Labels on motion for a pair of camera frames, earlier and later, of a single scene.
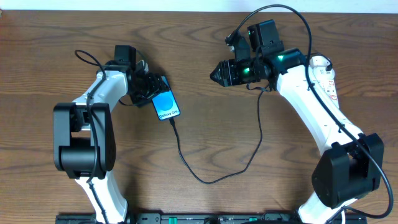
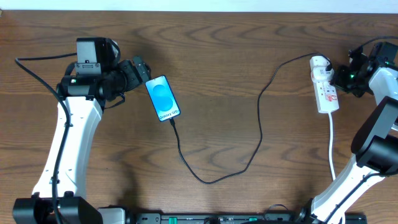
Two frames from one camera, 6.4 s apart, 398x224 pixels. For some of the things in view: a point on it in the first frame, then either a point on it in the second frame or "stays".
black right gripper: [230, 73] to [342, 78]
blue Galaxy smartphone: [165, 104] stays
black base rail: [211, 218] stays
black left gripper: [154, 86] to [137, 73]
